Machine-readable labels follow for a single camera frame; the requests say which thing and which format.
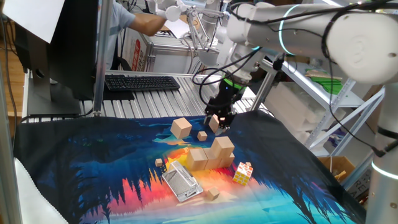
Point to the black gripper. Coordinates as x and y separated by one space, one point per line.
225 99

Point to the large wooden cube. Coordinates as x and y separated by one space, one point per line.
181 128
211 160
222 147
228 161
214 123
196 159

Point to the person forearm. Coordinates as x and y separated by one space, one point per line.
149 24

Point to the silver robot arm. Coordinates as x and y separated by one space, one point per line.
311 28

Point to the Rubik's cube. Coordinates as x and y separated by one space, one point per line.
243 174

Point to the white foam pieces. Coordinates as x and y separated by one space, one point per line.
289 105

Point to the silver metal mesh holder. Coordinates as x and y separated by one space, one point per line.
182 183

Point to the black keyboard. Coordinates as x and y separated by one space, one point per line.
140 83

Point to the white metal shelf rack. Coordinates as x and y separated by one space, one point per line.
320 93

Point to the green plastic object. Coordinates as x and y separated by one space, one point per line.
328 84

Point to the colourful forest print cloth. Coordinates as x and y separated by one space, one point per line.
93 161

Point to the cardboard box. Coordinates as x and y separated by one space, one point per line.
342 163

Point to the person in blue shirt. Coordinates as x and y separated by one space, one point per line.
119 18

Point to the grey lettered plate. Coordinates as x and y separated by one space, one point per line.
359 186

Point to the black computer monitor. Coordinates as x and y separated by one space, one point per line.
74 46

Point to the white paper sheet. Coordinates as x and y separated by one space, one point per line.
34 15

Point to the aluminium vertical post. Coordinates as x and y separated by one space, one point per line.
102 62

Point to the grey frame post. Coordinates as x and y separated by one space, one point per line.
7 171

